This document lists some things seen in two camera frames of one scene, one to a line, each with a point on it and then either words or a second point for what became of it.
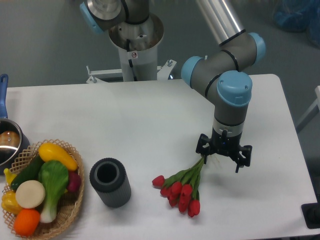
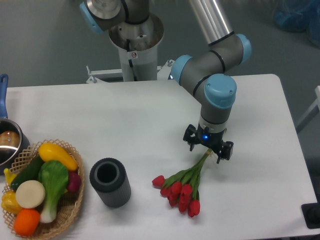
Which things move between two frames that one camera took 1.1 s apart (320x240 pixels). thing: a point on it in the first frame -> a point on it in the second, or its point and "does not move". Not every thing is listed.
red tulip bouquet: [182, 189] does not move
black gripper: [221, 143] -> [213, 140]
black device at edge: [311, 212] does not move
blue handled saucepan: [13, 144] does not move
